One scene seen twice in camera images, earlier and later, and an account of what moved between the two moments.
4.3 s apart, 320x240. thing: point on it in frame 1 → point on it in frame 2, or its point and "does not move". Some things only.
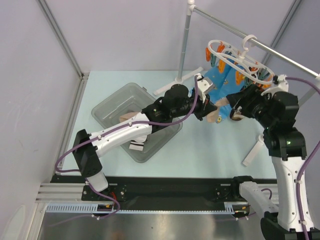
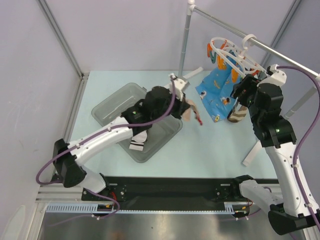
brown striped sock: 237,116 does not move
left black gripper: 204,108 → 181,106
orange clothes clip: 219,49 → 209,48
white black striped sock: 136,145 does not move
